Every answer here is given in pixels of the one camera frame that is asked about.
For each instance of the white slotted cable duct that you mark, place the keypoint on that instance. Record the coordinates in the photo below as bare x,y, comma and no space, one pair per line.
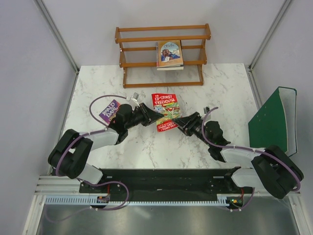
88,200

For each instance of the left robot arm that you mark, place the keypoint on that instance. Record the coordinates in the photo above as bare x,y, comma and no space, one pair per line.
69,156

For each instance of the Roald Dahl yellow purple book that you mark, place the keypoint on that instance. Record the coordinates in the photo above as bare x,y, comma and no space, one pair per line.
110,111

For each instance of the right aluminium frame post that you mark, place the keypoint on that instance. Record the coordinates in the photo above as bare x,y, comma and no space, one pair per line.
270,32

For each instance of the wooden book rack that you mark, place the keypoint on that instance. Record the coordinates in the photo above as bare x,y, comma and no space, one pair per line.
165,48

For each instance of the red Treehouse book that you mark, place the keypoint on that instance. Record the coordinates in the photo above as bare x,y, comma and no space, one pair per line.
166,104

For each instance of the green lever arch file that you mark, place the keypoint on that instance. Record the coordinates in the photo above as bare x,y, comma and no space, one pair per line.
275,122

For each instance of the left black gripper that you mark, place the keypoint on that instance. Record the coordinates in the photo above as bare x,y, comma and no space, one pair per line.
150,116

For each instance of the aluminium front rail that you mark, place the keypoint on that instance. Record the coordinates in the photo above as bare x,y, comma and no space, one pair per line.
53,185

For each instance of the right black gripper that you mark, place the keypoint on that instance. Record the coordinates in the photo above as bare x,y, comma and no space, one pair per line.
190,121

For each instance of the Nineteen Eighty-Four blue book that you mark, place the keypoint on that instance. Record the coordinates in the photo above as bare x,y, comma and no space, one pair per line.
171,68

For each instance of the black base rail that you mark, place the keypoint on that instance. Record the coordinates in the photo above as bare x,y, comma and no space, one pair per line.
163,184

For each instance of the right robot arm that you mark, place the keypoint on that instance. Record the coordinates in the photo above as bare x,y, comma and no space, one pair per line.
262,168

